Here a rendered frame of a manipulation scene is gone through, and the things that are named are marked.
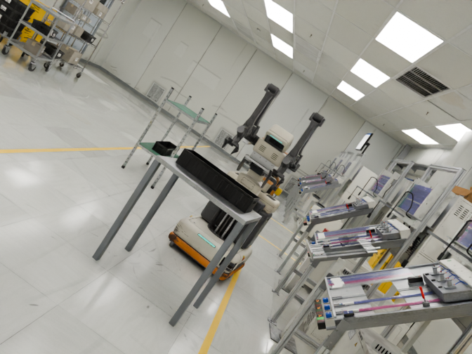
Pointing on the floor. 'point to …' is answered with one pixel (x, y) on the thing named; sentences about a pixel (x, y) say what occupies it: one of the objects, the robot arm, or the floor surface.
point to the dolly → (15, 13)
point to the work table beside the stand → (158, 208)
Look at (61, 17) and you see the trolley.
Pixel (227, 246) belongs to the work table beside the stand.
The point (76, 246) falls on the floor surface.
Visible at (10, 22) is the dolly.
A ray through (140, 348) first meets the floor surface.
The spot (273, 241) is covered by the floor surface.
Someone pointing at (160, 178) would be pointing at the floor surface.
